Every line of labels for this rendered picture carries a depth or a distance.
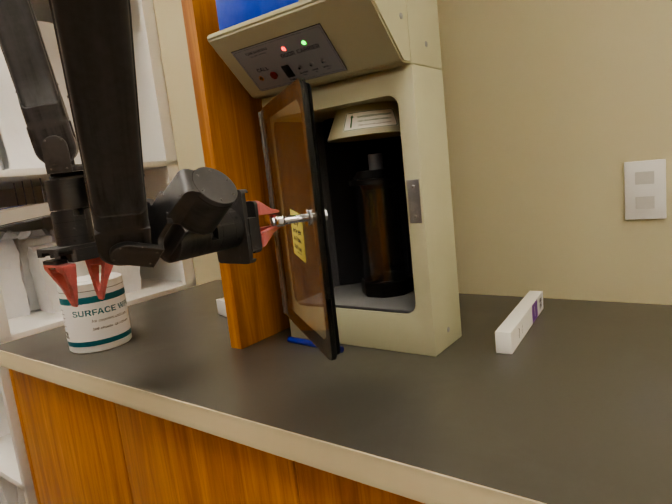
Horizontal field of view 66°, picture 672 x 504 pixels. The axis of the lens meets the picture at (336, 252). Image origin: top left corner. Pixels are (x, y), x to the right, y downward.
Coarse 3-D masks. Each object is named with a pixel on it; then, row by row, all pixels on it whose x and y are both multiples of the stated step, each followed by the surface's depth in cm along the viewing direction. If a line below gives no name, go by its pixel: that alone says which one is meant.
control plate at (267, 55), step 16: (304, 32) 79; (320, 32) 78; (256, 48) 85; (272, 48) 84; (288, 48) 83; (304, 48) 81; (320, 48) 80; (240, 64) 89; (256, 64) 88; (272, 64) 87; (288, 64) 85; (304, 64) 84; (320, 64) 83; (336, 64) 82; (256, 80) 91; (272, 80) 90; (288, 80) 89
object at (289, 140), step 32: (288, 96) 75; (288, 128) 78; (288, 160) 81; (288, 192) 85; (288, 224) 89; (320, 224) 71; (288, 256) 93; (320, 256) 72; (288, 288) 97; (320, 288) 75; (320, 320) 77
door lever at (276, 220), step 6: (306, 210) 74; (264, 216) 81; (270, 216) 76; (276, 216) 73; (282, 216) 73; (288, 216) 74; (294, 216) 74; (300, 216) 74; (306, 216) 75; (270, 222) 77; (276, 222) 73; (282, 222) 73; (288, 222) 74; (294, 222) 74; (300, 222) 75; (306, 222) 75
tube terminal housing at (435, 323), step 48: (432, 0) 85; (432, 48) 85; (336, 96) 88; (384, 96) 83; (432, 96) 85; (432, 144) 85; (432, 192) 85; (432, 240) 85; (432, 288) 85; (384, 336) 92; (432, 336) 86
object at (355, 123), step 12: (348, 108) 91; (360, 108) 90; (372, 108) 89; (384, 108) 89; (396, 108) 90; (336, 120) 93; (348, 120) 90; (360, 120) 89; (372, 120) 89; (384, 120) 89; (396, 120) 89; (336, 132) 92; (348, 132) 90; (360, 132) 89; (372, 132) 88; (384, 132) 88; (396, 132) 103
